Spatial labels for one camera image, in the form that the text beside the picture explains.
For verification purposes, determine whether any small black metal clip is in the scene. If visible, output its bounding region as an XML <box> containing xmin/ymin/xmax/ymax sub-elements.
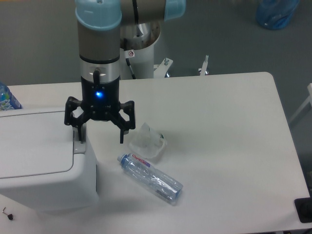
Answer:
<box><xmin>2</xmin><ymin>207</ymin><xmax>14</xmax><ymax>221</ymax></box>

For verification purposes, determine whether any black device at table edge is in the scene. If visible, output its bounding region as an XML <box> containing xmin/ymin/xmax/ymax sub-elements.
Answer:
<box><xmin>294</xmin><ymin>197</ymin><xmax>312</xmax><ymax>223</ymax></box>

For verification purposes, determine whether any blue labelled bottle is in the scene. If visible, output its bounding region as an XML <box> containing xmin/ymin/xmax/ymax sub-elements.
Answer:
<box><xmin>0</xmin><ymin>82</ymin><xmax>23</xmax><ymax>111</ymax></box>

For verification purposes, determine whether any white push-top trash can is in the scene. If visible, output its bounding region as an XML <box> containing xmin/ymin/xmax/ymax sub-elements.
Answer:
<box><xmin>0</xmin><ymin>108</ymin><xmax>99</xmax><ymax>211</ymax></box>

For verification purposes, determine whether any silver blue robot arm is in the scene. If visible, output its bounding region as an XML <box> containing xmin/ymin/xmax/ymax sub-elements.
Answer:
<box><xmin>64</xmin><ymin>0</ymin><xmax>186</xmax><ymax>143</ymax></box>

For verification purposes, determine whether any blue plastic bag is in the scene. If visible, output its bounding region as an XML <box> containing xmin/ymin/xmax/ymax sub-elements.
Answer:
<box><xmin>255</xmin><ymin>0</ymin><xmax>300</xmax><ymax>30</ymax></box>

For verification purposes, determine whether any white furniture frame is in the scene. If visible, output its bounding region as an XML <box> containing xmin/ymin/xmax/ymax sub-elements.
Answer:
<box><xmin>289</xmin><ymin>83</ymin><xmax>312</xmax><ymax>128</ymax></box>

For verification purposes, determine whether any crumpled clear plastic wrapper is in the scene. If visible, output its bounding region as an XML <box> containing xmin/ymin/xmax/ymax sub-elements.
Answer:
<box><xmin>129</xmin><ymin>122</ymin><xmax>168</xmax><ymax>159</ymax></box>

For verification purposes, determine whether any clear plastic water bottle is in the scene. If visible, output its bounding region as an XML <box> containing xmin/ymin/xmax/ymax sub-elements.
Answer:
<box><xmin>117</xmin><ymin>153</ymin><xmax>183</xmax><ymax>205</ymax></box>

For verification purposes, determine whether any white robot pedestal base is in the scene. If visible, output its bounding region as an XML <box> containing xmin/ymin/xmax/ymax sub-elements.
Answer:
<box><xmin>119</xmin><ymin>21</ymin><xmax>174</xmax><ymax>79</ymax></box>

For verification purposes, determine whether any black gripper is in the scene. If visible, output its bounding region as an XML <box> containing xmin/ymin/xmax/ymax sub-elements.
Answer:
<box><xmin>64</xmin><ymin>78</ymin><xmax>136</xmax><ymax>143</ymax></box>

